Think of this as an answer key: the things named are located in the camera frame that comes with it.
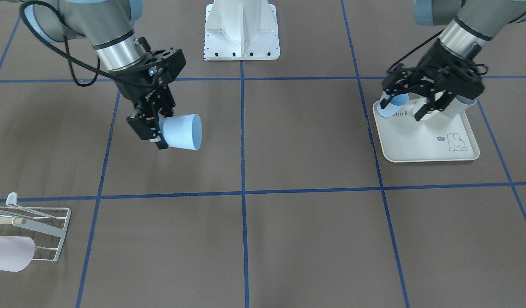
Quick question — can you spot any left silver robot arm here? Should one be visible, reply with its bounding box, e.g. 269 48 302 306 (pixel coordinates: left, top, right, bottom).
378 0 526 121

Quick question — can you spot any light blue plastic cup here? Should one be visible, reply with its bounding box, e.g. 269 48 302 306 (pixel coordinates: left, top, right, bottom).
159 114 203 151

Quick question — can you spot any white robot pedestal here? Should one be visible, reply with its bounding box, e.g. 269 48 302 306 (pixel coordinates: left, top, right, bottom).
203 0 281 61

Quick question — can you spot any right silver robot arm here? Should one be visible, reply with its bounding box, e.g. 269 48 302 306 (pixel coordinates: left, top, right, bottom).
19 0 202 150

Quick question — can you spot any white serving tray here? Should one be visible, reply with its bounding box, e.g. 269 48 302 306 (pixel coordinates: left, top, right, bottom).
372 100 480 163

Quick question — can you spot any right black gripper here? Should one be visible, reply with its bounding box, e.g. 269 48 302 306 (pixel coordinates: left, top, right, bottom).
115 47 186 150

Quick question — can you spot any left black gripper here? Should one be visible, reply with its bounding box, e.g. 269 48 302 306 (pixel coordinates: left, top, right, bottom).
379 39 485 121

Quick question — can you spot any white wire cup rack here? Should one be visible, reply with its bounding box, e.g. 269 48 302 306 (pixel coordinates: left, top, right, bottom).
0 192 72 261

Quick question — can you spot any pink plastic cup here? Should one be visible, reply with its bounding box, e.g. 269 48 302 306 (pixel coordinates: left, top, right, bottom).
0 236 35 272

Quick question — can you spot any grey plastic cup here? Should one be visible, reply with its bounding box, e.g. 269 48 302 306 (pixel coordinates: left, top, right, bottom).
443 95 477 117

